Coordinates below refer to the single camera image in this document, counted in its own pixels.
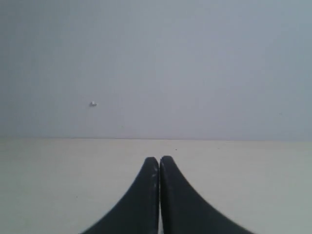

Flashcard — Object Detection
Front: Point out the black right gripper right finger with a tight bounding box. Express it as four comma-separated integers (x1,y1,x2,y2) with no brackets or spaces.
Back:
159,156,251,234

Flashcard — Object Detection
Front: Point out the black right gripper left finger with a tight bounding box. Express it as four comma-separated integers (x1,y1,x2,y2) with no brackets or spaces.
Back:
84,157,159,234

